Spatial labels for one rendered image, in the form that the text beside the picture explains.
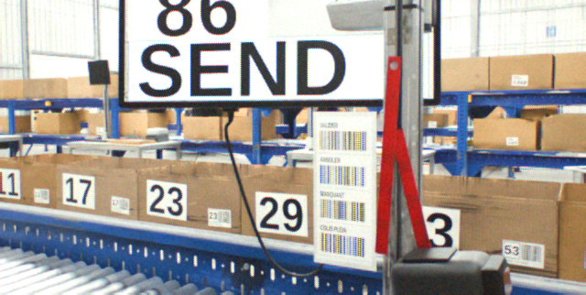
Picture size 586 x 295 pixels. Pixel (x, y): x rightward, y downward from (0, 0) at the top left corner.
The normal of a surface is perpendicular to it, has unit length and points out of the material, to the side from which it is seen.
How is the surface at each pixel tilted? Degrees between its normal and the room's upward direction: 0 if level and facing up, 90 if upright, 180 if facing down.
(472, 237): 91
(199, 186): 90
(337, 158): 90
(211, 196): 90
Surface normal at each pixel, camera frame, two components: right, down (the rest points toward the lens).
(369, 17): -0.40, 0.05
